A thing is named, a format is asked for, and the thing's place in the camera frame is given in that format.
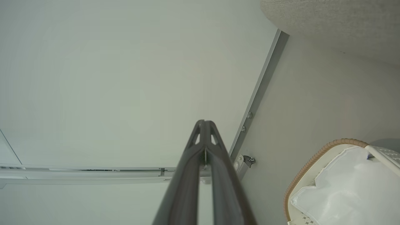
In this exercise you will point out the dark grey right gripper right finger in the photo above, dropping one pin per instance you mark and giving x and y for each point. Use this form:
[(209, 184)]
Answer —
[(228, 197)]

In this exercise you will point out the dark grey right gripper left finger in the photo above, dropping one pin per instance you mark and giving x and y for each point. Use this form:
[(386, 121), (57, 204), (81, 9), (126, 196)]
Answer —
[(181, 193)]

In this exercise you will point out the small metal latch clip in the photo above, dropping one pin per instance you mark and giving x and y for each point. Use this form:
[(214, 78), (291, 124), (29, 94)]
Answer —
[(250, 161)]

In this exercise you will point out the white laundry basket rattan rim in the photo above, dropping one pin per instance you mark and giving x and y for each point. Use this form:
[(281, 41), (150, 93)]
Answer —
[(304, 176)]

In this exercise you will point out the white basket liner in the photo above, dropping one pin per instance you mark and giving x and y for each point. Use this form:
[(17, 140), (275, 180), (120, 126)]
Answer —
[(350, 187)]

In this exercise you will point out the grey curved corner bracket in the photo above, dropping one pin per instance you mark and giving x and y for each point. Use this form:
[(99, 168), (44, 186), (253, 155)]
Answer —
[(239, 164)]

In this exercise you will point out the grey horizontal frame rail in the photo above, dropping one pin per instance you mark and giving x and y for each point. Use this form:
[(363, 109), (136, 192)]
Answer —
[(93, 175)]

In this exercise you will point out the grey metal frame post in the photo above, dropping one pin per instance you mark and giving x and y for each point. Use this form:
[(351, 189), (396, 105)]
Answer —
[(264, 78)]

